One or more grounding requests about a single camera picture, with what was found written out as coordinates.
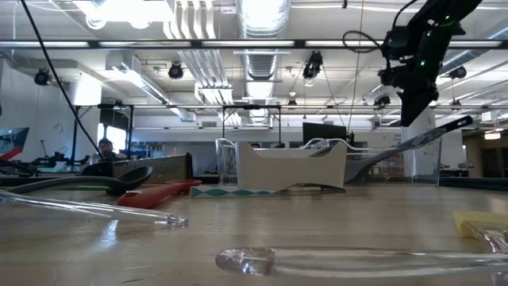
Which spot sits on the silver round ventilation duct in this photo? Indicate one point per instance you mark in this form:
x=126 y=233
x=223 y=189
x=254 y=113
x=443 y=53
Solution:
x=262 y=24

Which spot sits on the black slotted turner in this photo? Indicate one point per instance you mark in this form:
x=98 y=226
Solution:
x=131 y=180

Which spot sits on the white rectangular plastic bin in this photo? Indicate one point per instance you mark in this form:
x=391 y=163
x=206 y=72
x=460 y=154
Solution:
x=289 y=171

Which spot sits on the clear plastic bin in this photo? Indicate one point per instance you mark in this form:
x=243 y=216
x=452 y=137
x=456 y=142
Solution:
x=424 y=167
x=226 y=163

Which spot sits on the black background rig frame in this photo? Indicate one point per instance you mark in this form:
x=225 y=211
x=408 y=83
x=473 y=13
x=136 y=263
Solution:
x=130 y=131
x=252 y=107

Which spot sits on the black background monitor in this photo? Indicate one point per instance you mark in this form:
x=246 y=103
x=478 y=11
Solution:
x=323 y=133

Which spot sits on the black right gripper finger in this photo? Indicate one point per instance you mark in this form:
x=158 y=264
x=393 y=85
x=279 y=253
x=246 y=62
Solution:
x=412 y=105

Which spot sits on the black ceiling spotlight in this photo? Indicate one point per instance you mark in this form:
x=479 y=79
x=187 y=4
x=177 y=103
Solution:
x=458 y=72
x=175 y=71
x=43 y=76
x=313 y=65
x=382 y=101

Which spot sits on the yellow eraser block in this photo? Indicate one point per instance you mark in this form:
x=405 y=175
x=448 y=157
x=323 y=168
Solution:
x=476 y=220

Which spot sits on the metal box grater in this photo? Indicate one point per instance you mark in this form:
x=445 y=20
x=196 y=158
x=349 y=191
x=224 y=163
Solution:
x=151 y=168

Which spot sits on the red slotted spatula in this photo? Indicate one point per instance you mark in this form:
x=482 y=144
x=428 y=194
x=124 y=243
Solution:
x=151 y=196

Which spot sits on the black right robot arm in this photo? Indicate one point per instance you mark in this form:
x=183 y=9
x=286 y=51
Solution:
x=436 y=24

